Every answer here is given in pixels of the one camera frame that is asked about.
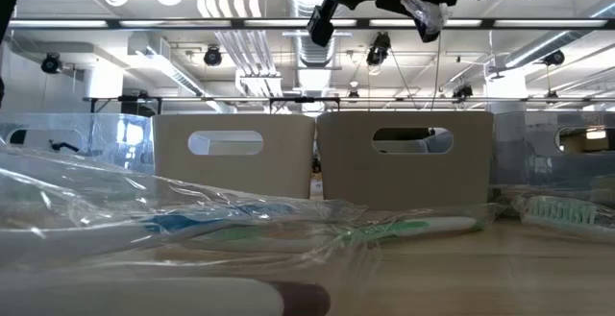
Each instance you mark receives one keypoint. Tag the blue white toothbrush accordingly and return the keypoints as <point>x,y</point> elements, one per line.
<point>427,25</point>
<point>168,222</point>

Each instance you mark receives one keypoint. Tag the small black ceiling spotlight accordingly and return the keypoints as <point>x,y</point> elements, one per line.
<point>353,92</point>

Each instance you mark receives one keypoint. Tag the grey plastic bin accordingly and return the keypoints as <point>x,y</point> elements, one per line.
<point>351,172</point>

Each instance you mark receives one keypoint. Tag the dark translucent plastic bin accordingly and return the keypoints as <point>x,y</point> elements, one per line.
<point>528,162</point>

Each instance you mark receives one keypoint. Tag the white plastic bin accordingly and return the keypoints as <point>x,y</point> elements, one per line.
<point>288,162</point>

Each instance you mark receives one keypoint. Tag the clear plastic bin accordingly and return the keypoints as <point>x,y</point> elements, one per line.
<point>96,138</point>

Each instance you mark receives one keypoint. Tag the purple white wrapped toothbrush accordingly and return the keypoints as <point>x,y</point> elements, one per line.
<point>144,297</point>

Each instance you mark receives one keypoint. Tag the silver round duct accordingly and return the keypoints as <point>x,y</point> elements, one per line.
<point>533,52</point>

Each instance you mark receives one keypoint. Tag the silver ribbed ventilation duct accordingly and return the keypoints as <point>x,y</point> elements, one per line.
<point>300,52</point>

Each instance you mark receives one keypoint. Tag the black background frame bar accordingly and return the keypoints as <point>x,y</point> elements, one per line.
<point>302,99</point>

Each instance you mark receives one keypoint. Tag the black ceiling light rail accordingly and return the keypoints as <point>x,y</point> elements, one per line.
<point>240,23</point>

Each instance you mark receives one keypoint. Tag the white rectangular air duct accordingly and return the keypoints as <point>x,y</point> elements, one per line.
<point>182,78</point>

